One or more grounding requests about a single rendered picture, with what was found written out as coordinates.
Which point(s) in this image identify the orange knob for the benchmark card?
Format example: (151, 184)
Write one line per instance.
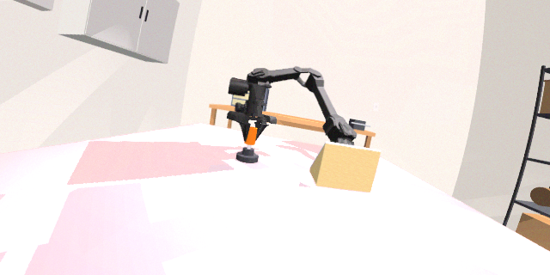
(251, 136)

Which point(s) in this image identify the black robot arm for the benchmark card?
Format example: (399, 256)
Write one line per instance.
(335, 127)

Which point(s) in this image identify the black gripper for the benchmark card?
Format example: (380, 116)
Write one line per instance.
(254, 109)

